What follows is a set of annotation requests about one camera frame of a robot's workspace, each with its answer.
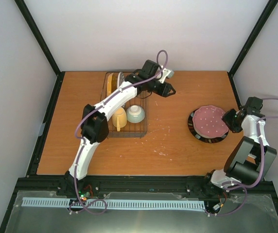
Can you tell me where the pink polka dot plate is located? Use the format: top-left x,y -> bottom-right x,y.
192,105 -> 229,139

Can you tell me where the light green ceramic bowl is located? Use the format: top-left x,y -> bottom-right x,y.
126,105 -> 145,123

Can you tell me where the black striped plate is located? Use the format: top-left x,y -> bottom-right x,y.
188,109 -> 228,144

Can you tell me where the white blue striped plate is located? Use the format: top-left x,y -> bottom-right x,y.
117,72 -> 124,87

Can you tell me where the grey wire dish rack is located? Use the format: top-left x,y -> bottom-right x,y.
100,71 -> 150,139

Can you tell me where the yellow ceramic mug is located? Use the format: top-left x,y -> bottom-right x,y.
112,107 -> 127,132

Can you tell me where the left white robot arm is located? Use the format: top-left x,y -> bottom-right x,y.
67,60 -> 176,196

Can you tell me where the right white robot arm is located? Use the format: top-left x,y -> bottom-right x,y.
201,97 -> 277,195

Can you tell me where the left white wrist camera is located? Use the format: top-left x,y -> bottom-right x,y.
157,68 -> 174,83

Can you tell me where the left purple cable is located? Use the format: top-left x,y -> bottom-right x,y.
69,50 -> 169,216

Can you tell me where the right black frame post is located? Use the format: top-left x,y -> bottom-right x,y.
228,0 -> 278,76

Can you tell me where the black frame post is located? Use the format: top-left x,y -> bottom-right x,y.
14,0 -> 62,76
228,0 -> 278,76

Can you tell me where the light blue slotted cable duct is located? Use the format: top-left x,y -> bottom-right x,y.
21,197 -> 205,212

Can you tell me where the black aluminium frame rail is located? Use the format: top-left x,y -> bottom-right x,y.
15,176 -> 276,197

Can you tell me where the left black frame post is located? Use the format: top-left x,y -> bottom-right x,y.
14,0 -> 62,76

